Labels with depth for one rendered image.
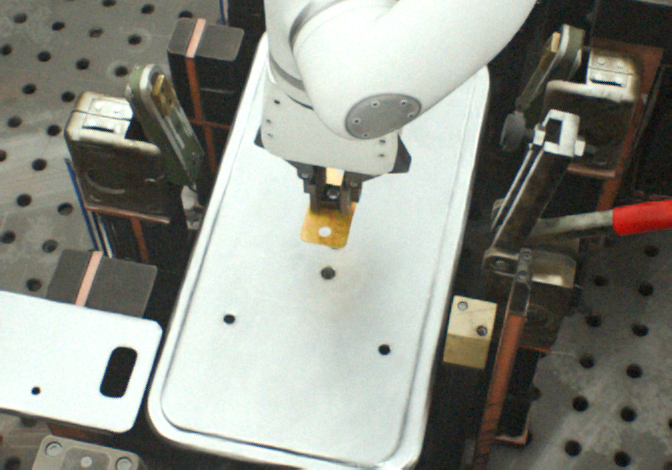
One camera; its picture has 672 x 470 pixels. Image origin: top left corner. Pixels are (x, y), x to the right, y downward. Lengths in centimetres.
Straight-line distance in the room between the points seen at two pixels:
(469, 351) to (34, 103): 75
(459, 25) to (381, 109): 7
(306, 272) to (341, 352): 8
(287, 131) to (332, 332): 20
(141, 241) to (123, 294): 16
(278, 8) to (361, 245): 35
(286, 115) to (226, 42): 34
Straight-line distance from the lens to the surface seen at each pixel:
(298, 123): 93
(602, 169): 123
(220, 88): 128
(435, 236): 112
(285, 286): 110
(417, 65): 75
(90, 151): 116
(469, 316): 102
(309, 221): 105
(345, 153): 95
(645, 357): 143
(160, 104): 109
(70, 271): 115
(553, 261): 106
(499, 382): 102
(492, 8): 74
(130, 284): 114
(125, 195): 120
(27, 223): 152
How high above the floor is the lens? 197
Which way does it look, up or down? 59 degrees down
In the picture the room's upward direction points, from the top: 1 degrees counter-clockwise
